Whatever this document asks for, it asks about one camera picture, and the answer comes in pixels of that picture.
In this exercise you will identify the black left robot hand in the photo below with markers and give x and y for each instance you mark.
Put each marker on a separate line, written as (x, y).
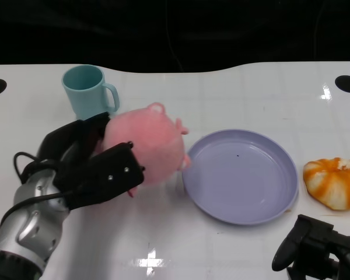
(105, 172)

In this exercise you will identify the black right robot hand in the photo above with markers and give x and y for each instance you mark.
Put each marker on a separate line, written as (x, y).
(315, 248)

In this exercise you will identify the pink plush beaver doll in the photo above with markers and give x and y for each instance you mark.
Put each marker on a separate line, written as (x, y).
(151, 140)

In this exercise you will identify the left robot arm silver black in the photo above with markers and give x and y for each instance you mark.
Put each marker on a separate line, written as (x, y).
(32, 221)

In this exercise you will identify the lavender plastic plate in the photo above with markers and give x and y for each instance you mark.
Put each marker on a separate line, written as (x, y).
(242, 181)

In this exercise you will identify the orange white striped bun toy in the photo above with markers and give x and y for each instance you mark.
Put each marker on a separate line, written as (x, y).
(334, 183)

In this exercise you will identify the light blue plastic mug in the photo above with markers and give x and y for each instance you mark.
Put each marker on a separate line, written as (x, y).
(86, 93)

